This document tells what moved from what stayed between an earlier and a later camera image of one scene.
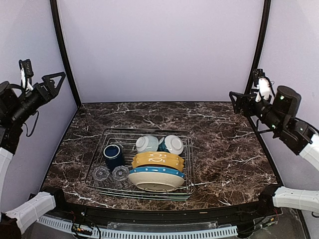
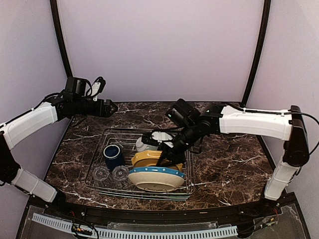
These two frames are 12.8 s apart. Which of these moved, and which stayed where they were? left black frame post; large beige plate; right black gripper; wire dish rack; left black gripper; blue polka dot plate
Moved: left black gripper; right black gripper
Stayed: left black frame post; wire dish rack; blue polka dot plate; large beige plate
